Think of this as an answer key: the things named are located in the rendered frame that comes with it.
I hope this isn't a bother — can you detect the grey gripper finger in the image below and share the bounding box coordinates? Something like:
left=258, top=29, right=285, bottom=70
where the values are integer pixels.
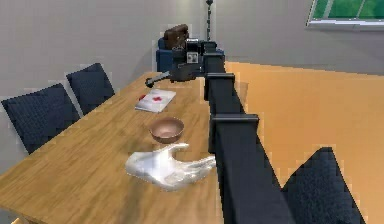
left=145, top=71, right=175, bottom=89

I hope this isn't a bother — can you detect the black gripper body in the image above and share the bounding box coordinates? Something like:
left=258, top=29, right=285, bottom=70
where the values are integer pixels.
left=169, top=48, right=203, bottom=84

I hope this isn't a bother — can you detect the white book with red marks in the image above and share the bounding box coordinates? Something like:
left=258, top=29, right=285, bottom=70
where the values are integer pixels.
left=134, top=88, right=178, bottom=114

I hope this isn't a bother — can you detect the dark blue armchair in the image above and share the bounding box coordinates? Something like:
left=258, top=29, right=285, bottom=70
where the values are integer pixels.
left=155, top=37, right=226, bottom=74

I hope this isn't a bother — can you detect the brown cushion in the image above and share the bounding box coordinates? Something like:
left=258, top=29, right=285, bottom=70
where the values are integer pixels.
left=163, top=23, right=190, bottom=51

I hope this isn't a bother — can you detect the copper brown bowl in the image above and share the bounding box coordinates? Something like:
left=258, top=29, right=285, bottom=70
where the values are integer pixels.
left=148, top=117, right=186, bottom=145

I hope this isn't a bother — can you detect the black floor lamp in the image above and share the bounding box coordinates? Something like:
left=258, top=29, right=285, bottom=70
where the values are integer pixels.
left=205, top=0, right=215, bottom=42

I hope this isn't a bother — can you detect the dark blue dining chair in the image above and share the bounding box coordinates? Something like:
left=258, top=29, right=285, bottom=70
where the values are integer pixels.
left=281, top=146, right=367, bottom=224
left=1, top=83, right=81, bottom=155
left=65, top=62, right=116, bottom=116

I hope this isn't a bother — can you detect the wooden dining table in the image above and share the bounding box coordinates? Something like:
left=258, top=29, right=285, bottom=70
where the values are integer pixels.
left=0, top=71, right=250, bottom=224

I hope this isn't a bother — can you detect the window with white frame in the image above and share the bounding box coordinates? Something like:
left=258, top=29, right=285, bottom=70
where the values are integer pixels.
left=305, top=0, right=384, bottom=29

